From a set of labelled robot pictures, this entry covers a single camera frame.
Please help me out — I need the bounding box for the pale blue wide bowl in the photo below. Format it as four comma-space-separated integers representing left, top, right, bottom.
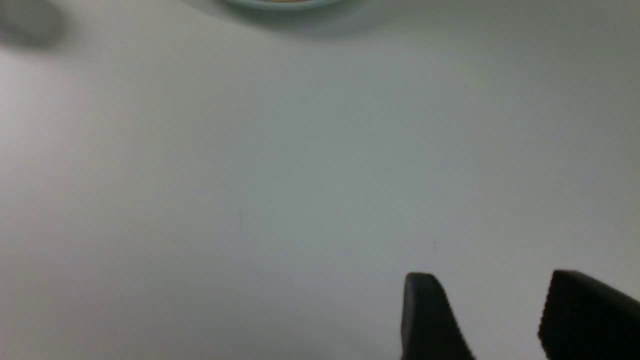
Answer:
224, 0, 343, 11

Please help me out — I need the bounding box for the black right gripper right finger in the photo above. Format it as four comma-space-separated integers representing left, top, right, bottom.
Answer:
537, 269, 640, 360

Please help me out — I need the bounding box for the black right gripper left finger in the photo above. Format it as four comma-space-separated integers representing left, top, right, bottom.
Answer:
400, 272, 474, 360

